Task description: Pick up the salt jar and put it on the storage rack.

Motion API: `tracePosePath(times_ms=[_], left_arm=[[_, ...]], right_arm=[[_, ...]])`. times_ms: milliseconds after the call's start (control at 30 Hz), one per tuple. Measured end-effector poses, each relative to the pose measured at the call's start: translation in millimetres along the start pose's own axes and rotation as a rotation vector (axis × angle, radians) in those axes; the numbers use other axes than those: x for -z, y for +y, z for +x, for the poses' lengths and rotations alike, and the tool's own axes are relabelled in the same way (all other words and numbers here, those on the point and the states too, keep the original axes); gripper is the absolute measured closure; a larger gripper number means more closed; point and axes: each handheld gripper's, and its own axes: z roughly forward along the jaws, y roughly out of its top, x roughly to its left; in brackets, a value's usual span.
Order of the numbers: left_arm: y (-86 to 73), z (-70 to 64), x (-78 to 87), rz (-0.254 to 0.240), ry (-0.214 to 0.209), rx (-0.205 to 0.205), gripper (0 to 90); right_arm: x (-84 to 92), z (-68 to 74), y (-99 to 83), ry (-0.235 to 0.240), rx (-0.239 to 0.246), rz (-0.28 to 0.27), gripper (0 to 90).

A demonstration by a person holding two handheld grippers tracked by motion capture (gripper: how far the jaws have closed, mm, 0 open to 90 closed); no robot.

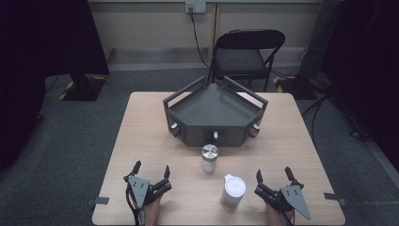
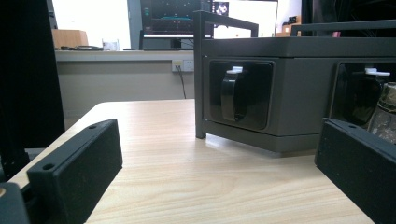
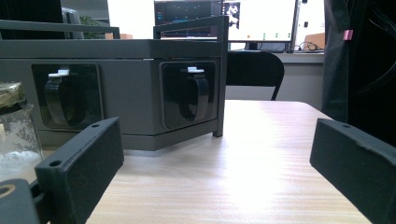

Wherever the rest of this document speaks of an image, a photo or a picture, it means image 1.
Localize grey table clamp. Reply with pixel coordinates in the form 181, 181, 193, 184
323, 191, 348, 207
87, 196, 110, 207

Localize wall power socket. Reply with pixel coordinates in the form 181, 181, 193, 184
184, 1, 208, 14

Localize black stand base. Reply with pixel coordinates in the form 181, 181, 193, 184
58, 73, 107, 103
272, 74, 318, 101

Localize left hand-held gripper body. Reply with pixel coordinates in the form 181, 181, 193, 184
123, 174, 173, 209

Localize spice jar with white lid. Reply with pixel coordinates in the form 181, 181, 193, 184
220, 173, 247, 211

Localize dark grey corner rack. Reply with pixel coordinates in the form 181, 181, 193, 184
162, 74, 269, 148

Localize grey upright post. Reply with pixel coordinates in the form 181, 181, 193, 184
297, 0, 341, 80

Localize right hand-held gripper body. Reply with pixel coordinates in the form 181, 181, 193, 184
254, 184, 312, 221

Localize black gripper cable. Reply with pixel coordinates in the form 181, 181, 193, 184
124, 185, 141, 226

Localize black folding chair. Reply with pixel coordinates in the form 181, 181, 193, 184
207, 28, 287, 93

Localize black power cable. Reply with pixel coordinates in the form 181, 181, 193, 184
189, 11, 211, 69

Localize glass jar with silver lid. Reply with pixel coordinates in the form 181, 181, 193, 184
200, 143, 219, 174

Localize black floor cables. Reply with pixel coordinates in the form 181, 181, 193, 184
300, 93, 369, 143

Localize person's left hand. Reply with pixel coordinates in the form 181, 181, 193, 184
141, 195, 164, 226

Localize dark curtain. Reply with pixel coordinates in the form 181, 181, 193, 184
319, 0, 399, 174
0, 0, 111, 170

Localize person's right hand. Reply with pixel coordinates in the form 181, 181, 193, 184
265, 202, 295, 226

